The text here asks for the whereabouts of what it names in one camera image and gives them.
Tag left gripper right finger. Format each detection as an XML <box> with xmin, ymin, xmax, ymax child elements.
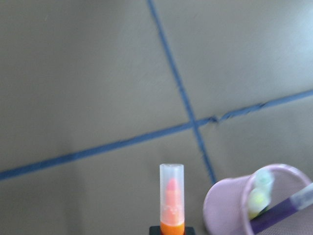
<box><xmin>184</xmin><ymin>227</ymin><xmax>195</xmax><ymax>235</ymax></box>

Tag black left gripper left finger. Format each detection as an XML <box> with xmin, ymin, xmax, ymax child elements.
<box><xmin>149</xmin><ymin>226</ymin><xmax>161</xmax><ymax>235</ymax></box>

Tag orange highlighter pen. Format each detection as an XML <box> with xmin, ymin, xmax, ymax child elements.
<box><xmin>159</xmin><ymin>164</ymin><xmax>185</xmax><ymax>235</ymax></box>

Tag yellow highlighter pen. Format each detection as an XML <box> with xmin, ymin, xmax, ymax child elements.
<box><xmin>247</xmin><ymin>188</ymin><xmax>271</xmax><ymax>220</ymax></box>

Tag purple highlighter pen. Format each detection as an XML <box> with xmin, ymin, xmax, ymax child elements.
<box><xmin>250</xmin><ymin>183</ymin><xmax>313</xmax><ymax>234</ymax></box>

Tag green highlighter pen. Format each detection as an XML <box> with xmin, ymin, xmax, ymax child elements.
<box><xmin>253</xmin><ymin>168</ymin><xmax>275</xmax><ymax>194</ymax></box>

